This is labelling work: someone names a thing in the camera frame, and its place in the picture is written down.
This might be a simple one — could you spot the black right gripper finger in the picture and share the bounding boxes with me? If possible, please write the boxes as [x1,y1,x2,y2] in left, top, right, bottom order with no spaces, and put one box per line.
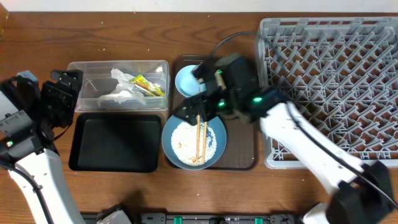
[174,96,205,126]
[201,105,222,122]

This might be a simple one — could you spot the wooden chopstick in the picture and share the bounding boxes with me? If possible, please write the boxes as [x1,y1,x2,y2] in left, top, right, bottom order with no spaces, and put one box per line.
[195,86,201,160]
[201,121,208,163]

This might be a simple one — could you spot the yellow green snack wrapper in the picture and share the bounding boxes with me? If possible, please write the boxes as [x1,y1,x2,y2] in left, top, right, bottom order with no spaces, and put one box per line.
[129,74,164,96]

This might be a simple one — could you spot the white napkin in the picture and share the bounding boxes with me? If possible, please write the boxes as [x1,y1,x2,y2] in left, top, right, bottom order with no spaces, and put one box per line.
[97,68,145,106]

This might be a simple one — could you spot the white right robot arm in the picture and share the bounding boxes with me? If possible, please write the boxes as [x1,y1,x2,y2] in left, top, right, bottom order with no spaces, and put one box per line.
[174,54,397,223]

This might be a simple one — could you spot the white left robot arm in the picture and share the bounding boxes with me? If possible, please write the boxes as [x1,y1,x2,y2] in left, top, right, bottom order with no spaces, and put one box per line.
[1,69,84,223]

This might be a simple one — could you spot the clear plastic waste bin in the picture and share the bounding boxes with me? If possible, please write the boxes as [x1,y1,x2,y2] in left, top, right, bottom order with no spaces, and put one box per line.
[67,60,170,112]

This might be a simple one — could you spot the grey dishwasher rack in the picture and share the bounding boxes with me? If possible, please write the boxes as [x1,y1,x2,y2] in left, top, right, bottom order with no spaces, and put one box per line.
[254,17,397,168]

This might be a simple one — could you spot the light blue bowl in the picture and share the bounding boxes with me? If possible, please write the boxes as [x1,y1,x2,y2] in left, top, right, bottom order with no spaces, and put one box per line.
[175,65,206,98]

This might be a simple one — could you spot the white rice leftovers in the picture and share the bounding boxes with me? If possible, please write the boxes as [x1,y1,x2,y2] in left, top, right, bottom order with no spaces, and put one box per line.
[171,122,217,166]

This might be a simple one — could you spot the large blue plate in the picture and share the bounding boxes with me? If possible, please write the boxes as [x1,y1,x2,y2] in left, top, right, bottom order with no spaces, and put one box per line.
[161,116,227,170]

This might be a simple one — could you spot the brown serving tray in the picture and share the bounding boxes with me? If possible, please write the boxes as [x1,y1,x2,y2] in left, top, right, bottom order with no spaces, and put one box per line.
[169,55,259,171]

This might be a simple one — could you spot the black plastic tray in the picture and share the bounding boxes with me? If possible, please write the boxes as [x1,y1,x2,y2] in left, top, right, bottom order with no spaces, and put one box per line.
[68,113,161,173]

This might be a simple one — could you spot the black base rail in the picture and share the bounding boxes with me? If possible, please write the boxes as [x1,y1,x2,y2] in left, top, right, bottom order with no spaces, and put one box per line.
[80,212,299,224]

